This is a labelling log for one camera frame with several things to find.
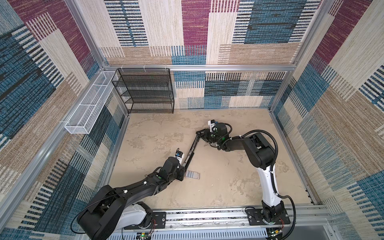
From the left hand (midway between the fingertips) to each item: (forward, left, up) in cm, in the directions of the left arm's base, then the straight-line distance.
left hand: (184, 165), depth 88 cm
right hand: (+21, -8, +1) cm, 23 cm away
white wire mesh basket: (+26, +60, +14) cm, 67 cm away
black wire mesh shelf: (+53, +29, +13) cm, 62 cm away
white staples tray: (-4, -5, -3) cm, 7 cm away
